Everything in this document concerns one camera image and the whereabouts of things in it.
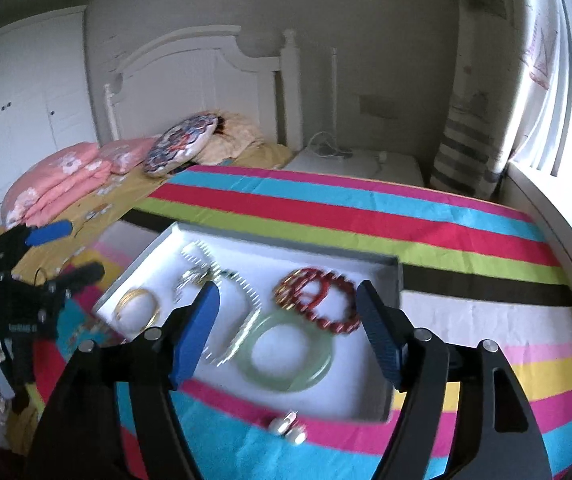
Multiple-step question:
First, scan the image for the pale green jade bangle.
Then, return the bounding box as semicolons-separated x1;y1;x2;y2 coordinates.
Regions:
235;311;334;393

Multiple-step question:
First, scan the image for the white charging cable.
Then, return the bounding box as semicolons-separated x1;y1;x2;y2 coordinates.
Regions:
302;130;354;158

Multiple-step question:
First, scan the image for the patterned round cushion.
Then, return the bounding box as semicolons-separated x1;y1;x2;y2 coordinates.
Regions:
143;113;219;177

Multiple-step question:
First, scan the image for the yellow floral bed sheet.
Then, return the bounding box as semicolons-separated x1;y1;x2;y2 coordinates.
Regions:
13;142;294;282

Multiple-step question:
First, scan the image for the white pearl earring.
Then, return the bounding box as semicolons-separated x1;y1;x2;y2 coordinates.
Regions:
268;411;298;437
284;424;308;446

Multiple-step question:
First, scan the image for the white wooden headboard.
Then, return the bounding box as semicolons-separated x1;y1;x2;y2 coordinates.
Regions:
104;25;304;152

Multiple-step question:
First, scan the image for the white nightstand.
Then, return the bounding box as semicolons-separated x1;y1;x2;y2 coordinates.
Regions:
285;148;425;188

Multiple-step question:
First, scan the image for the dark red bead bracelet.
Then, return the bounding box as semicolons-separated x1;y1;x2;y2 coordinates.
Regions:
285;271;363;336

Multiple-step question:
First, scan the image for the striped beige curtain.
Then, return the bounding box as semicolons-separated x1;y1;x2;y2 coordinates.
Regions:
429;0;568;200

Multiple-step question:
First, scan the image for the pink pillow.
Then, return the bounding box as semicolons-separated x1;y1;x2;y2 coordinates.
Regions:
98;136;157;176

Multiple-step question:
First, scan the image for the gold bangle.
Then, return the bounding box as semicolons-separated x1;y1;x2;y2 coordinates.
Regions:
112;288;160;334

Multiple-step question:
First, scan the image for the white pearl necklace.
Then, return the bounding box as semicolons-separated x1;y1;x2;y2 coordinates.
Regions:
177;242;264;365

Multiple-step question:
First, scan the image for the pink folded quilt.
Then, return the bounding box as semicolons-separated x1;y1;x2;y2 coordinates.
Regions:
0;142;113;229

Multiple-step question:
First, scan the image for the beige plush pillow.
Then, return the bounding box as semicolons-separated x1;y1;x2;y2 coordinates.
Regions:
194;110;264;166

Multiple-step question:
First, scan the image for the white wardrobe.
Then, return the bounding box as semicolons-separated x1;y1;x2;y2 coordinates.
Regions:
0;6;97;226

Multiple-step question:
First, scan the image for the striped colourful bed cover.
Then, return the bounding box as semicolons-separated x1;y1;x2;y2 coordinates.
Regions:
30;162;572;480

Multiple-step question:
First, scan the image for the grey shallow jewelry tray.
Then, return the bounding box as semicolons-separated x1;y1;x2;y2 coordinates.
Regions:
93;221;398;422

